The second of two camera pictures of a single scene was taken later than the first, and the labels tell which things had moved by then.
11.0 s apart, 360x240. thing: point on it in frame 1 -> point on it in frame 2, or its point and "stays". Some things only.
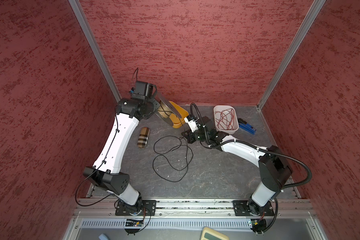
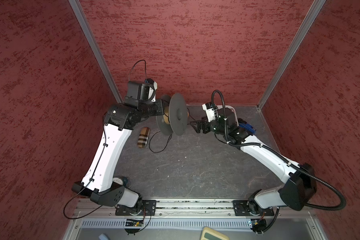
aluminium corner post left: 83,18 stays
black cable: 174,158 -> 163,147
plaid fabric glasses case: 143,137 stays
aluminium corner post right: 313,11 stays
